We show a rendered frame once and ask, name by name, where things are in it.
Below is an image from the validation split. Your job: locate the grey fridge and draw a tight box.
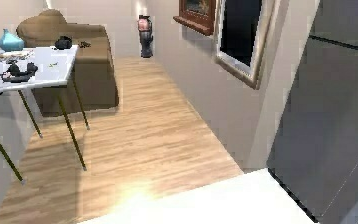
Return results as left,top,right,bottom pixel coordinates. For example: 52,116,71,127
266,0,358,224

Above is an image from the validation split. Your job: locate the light blue vase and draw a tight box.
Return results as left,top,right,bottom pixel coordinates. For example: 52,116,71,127
0,28,25,53

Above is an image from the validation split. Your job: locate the dark floor statue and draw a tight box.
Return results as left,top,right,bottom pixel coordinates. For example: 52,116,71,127
136,14,154,59

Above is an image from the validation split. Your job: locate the white framed window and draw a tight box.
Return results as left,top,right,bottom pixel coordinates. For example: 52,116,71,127
214,0,279,90

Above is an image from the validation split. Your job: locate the brown sofa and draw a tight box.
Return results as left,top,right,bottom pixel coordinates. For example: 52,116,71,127
15,8,120,117

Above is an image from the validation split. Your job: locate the white table with brass legs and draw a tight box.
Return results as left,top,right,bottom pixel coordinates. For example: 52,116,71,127
0,44,91,185

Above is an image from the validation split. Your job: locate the black sculpture on tray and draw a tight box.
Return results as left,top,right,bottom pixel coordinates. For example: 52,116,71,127
0,61,39,84

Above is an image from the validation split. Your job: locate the black round object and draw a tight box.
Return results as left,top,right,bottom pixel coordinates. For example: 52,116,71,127
54,35,73,51

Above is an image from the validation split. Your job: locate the brown framed picture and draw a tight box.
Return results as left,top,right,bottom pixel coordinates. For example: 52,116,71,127
172,0,218,37

